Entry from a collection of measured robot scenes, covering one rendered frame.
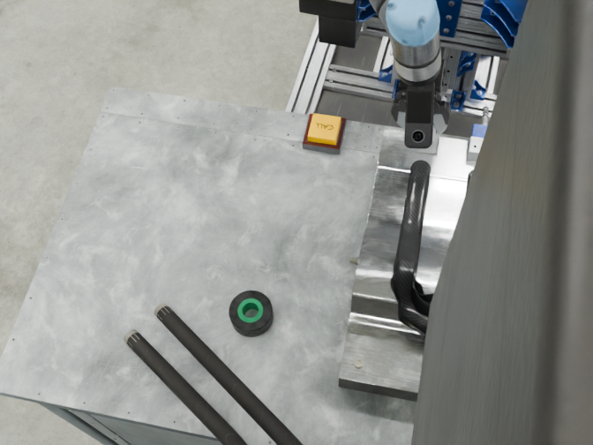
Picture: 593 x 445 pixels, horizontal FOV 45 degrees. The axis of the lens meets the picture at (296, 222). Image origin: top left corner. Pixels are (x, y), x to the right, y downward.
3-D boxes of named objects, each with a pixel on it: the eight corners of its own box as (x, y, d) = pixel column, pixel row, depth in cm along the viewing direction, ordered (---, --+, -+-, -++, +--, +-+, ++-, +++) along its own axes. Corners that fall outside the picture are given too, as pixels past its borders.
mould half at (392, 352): (381, 153, 150) (385, 115, 138) (508, 171, 147) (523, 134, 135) (338, 387, 128) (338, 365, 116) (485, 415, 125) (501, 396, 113)
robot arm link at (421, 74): (437, 70, 112) (385, 68, 114) (438, 86, 116) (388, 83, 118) (443, 29, 114) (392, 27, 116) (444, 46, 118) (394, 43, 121)
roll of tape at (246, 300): (243, 344, 133) (240, 338, 130) (223, 309, 136) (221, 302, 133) (281, 324, 134) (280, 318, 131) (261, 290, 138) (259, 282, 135)
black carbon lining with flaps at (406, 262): (409, 164, 141) (414, 137, 132) (492, 177, 138) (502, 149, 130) (381, 331, 125) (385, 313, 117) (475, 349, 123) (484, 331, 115)
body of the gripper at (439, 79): (446, 77, 130) (445, 38, 119) (440, 119, 127) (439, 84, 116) (404, 75, 132) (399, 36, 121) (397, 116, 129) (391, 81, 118)
